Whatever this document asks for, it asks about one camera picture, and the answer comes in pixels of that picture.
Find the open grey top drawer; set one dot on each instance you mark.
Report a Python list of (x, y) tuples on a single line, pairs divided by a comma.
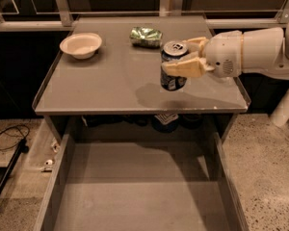
[(142, 182)]

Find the black floor stand bar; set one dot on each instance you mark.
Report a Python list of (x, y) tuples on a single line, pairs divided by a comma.
[(22, 147)]

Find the green crumpled chip bag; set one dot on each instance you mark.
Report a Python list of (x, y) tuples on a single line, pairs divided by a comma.
[(146, 37)]

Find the grey cabinet with top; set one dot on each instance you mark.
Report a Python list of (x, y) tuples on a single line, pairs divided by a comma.
[(121, 79)]

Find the white paper bowl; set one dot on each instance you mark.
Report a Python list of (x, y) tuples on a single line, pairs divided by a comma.
[(81, 46)]

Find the white metal railing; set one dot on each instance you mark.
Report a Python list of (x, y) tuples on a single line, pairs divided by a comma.
[(218, 14)]

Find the blue pepsi can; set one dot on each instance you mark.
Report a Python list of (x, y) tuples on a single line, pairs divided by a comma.
[(172, 50)]

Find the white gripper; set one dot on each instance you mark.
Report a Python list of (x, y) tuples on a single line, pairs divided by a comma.
[(223, 54)]

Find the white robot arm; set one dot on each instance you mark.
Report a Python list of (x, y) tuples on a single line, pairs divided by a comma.
[(264, 51)]

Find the white cylindrical post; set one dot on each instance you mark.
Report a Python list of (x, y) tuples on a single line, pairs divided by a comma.
[(280, 115)]

